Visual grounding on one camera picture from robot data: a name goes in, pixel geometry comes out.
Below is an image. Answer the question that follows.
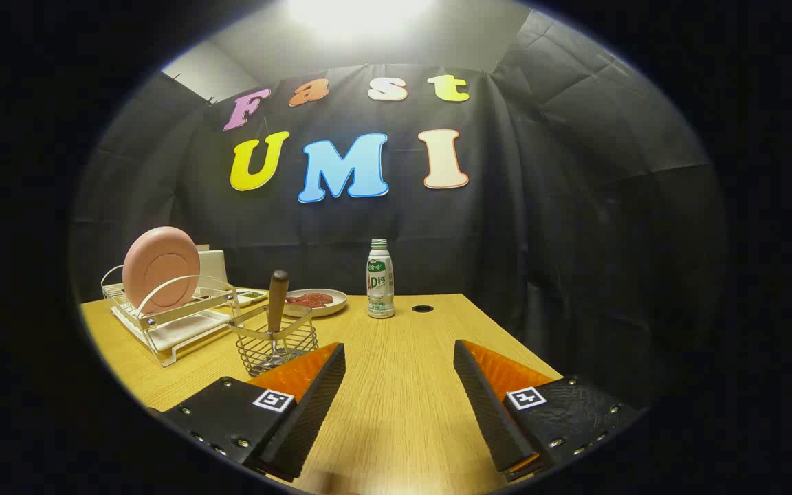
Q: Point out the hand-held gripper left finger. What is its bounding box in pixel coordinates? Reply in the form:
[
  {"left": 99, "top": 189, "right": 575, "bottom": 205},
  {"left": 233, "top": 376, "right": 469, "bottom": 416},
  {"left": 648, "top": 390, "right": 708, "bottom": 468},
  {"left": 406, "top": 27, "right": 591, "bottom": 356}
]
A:
[{"left": 147, "top": 342, "right": 347, "bottom": 483}]

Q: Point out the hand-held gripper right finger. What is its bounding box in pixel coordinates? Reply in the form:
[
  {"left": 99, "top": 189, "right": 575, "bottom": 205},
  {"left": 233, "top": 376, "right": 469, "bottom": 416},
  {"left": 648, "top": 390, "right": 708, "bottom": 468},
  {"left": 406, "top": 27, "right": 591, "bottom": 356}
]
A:
[{"left": 453, "top": 339, "right": 648, "bottom": 482}]

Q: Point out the metal wire basket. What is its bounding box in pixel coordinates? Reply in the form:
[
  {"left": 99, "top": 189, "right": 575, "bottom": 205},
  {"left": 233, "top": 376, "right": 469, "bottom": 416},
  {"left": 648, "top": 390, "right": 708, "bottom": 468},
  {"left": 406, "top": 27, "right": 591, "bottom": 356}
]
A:
[{"left": 229, "top": 302, "right": 319, "bottom": 377}]

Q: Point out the wooden handle spoon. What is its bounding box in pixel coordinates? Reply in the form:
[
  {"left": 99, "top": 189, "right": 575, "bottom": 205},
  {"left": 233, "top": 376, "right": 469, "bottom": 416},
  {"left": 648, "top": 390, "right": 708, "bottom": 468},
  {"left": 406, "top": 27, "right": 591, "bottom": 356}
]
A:
[{"left": 267, "top": 269, "right": 291, "bottom": 358}]

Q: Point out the white wire dish rack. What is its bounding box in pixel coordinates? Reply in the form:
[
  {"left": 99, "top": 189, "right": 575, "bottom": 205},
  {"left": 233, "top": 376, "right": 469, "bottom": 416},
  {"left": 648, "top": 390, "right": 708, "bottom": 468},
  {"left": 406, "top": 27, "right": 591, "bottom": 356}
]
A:
[{"left": 100, "top": 265, "right": 240, "bottom": 368}]

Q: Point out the pink plate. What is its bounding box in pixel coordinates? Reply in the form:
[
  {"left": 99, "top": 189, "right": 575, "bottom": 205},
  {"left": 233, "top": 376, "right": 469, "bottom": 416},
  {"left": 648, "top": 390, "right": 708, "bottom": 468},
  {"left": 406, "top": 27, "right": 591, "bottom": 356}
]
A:
[{"left": 122, "top": 226, "right": 201, "bottom": 314}]

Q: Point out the beige plate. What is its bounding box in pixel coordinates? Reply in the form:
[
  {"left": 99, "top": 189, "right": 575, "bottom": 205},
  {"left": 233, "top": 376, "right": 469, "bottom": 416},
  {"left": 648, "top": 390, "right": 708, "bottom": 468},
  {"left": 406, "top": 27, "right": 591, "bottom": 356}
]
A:
[{"left": 283, "top": 289, "right": 349, "bottom": 318}]

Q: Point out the white drink bottle green cap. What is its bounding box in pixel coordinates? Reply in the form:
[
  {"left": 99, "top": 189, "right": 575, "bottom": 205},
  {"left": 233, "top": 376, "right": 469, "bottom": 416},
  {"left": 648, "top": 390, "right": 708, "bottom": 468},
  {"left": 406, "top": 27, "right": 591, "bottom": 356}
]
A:
[{"left": 366, "top": 239, "right": 396, "bottom": 319}]

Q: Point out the white drip tray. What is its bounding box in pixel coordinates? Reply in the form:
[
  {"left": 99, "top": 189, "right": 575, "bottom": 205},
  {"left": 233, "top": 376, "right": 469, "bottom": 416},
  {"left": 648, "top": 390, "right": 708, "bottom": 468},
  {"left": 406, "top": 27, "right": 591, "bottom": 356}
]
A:
[{"left": 113, "top": 306, "right": 232, "bottom": 351}]

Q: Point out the white toaster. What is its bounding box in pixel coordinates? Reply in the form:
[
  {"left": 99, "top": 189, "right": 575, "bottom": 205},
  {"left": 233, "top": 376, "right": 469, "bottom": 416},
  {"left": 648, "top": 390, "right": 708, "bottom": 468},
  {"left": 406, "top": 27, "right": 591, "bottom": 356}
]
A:
[{"left": 197, "top": 249, "right": 229, "bottom": 293}]

